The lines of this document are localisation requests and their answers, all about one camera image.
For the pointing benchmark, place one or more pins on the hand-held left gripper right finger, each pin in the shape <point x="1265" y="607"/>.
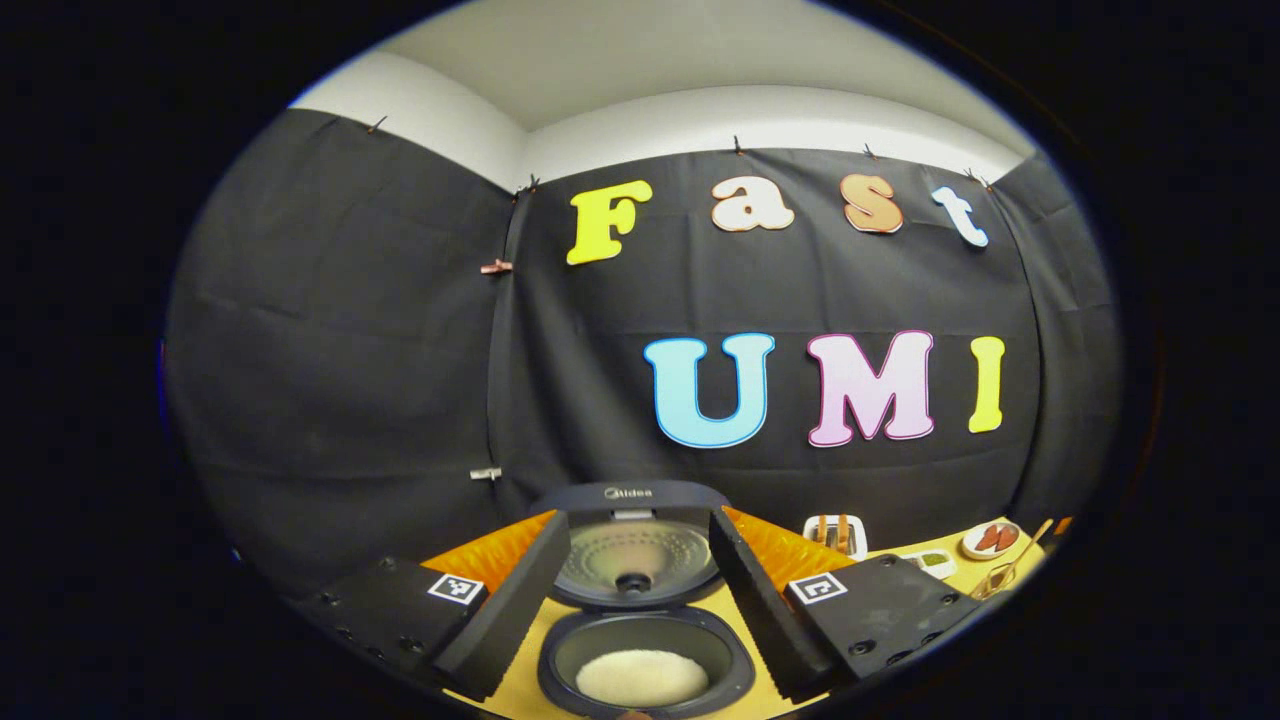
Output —
<point x="760" y="610"/>

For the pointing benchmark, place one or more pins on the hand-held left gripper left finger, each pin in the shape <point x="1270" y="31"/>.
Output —
<point x="520" y="605"/>

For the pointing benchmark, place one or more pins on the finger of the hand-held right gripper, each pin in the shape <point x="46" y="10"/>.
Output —
<point x="1063" y="524"/>

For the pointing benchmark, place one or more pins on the white rice heap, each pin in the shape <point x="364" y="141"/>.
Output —
<point x="640" y="678"/>

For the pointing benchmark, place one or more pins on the dark lidded rice cooker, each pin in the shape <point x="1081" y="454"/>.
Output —
<point x="640" y="495"/>

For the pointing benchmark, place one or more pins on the red meat slice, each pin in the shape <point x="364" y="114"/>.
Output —
<point x="988" y="540"/>
<point x="1004" y="536"/>

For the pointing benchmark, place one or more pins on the white round plate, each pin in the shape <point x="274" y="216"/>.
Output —
<point x="970" y="545"/>

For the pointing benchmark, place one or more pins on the toast bread slice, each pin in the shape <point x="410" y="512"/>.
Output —
<point x="843" y="530"/>
<point x="822" y="530"/>

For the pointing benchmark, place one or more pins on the white toaster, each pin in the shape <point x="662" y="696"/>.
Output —
<point x="855" y="548"/>

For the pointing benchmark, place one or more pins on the white divided dish of beans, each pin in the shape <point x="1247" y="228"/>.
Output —
<point x="942" y="572"/>

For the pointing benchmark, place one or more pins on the silver cloth clip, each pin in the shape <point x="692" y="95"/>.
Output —
<point x="485" y="473"/>

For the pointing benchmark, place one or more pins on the black backdrop cloth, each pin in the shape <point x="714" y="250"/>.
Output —
<point x="350" y="350"/>

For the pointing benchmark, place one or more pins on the copper cloth clip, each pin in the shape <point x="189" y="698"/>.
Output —
<point x="495" y="266"/>

